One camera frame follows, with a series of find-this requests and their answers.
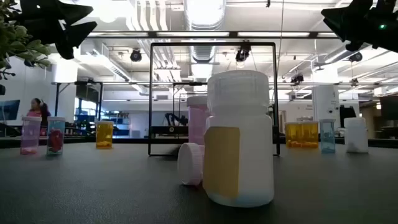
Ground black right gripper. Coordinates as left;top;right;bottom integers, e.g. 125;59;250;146
320;0;398;53

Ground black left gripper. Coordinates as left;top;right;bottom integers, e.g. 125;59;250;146
12;0;98;60

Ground plain white plastic bottle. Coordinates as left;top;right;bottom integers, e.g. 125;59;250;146
343;116;369;154

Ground purple vial with pink pills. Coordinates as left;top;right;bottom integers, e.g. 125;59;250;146
20;116;42;156

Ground blue vial with pale pills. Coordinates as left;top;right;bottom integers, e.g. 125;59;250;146
319;118;336;154

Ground white bottle with yellow label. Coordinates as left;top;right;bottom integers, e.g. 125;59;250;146
202;70;275;208

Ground pink bottle with white cap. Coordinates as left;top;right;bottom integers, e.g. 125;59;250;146
185;95;210;146
177;142;206;187

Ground green white-flowered potted plant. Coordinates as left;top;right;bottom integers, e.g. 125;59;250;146
0;0;53;81

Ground person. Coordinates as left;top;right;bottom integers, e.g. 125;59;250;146
25;97;52;131

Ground dark background monitor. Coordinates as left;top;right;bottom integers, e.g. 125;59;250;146
0;99;21;121
379;96;398;121

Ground blue background storage shelves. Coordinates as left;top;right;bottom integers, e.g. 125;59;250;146
73;107;131;138

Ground black background station panel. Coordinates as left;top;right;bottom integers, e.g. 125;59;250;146
151;125;189;136

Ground black table mat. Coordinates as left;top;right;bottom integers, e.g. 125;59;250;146
0;136;398;224

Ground black metal background frame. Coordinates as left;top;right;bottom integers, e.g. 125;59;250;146
54;81;104;125

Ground black ceiling light rail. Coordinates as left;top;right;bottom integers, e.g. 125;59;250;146
86;30;340;39

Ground wooden shelf with black frame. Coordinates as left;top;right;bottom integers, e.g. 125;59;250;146
147;42;280;157

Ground silver ceiling air duct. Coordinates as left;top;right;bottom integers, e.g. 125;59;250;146
183;0;227;65

